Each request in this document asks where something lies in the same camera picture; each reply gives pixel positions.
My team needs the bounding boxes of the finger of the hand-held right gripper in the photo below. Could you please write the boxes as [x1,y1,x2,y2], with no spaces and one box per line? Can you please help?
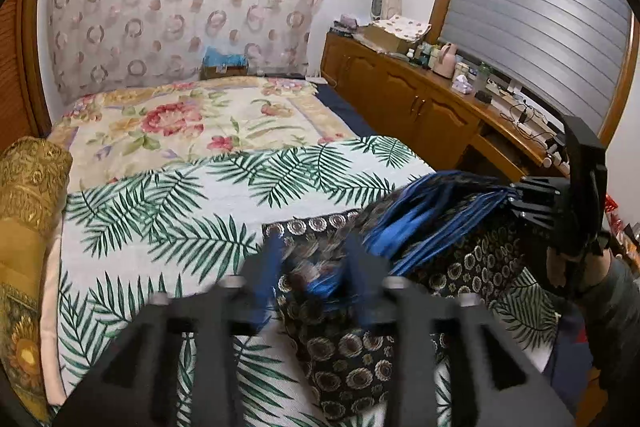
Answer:
[517,176,571,202]
[509,199,572,235]

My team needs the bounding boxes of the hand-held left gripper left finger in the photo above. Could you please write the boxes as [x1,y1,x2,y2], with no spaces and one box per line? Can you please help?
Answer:
[52,237,288,427]

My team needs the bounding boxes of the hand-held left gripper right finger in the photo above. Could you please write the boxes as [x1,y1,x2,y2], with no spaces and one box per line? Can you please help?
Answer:
[345,234,576,427]

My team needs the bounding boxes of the circle-patterned blue-trimmed garment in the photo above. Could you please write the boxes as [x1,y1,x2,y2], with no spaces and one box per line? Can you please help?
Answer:
[262,171,561,423]

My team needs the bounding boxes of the person's right forearm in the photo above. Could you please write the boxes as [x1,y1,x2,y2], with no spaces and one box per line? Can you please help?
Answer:
[570,252,640,370]

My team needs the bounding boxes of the person's right hand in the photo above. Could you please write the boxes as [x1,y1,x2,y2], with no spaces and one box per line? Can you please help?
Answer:
[546,249,573,294]

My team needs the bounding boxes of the red snack packets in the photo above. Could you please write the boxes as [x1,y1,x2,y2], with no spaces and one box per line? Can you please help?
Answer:
[604,194,640,260]

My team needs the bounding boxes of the white power strip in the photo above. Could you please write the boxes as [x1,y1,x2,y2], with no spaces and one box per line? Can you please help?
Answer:
[487,79,566,130]

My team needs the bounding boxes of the palm leaf print sheet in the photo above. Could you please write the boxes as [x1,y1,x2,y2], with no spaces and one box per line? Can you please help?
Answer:
[42,136,558,427]

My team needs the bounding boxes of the pink kettle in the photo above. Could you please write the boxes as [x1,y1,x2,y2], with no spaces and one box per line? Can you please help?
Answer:
[432,43,458,78]

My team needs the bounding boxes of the wooden sideboard cabinet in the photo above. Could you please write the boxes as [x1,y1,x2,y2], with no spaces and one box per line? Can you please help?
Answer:
[320,32,571,188]

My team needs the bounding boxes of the floral blanket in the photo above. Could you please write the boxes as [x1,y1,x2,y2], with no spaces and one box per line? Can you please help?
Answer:
[47,77,361,195]

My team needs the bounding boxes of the navy bed sheet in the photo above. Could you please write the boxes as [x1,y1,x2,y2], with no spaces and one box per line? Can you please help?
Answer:
[305,77,451,172]

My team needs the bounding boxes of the window with grey blind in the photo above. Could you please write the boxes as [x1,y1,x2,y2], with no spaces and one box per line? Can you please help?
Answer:
[430,0,640,148]

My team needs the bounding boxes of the floral cloth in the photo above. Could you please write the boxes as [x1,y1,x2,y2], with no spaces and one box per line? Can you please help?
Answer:
[372,16,433,42]

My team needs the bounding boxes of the cardboard box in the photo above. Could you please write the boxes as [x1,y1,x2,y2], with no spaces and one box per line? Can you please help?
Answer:
[362,23,416,54]

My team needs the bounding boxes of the blue box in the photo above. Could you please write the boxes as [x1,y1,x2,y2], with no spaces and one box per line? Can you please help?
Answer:
[201,46,249,80]

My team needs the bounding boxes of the golden patterned pillow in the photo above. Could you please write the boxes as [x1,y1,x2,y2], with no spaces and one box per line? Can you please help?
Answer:
[0,137,73,423]

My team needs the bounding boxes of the wooden wardrobe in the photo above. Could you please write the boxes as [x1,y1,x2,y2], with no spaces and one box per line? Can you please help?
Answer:
[0,0,51,152]

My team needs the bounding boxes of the ring-patterned wall curtain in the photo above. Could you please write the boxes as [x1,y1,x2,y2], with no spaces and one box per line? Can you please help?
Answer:
[47,0,336,105]

